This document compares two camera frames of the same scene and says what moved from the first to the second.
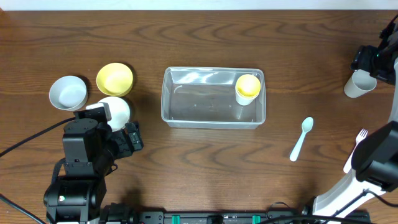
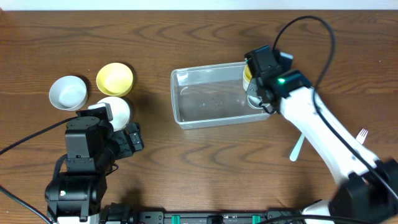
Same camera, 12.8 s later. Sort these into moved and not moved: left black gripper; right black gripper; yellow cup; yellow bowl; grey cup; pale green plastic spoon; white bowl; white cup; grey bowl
Moved: grey cup; white cup; right black gripper; yellow cup
Not moved: left black gripper; yellow bowl; grey bowl; pale green plastic spoon; white bowl
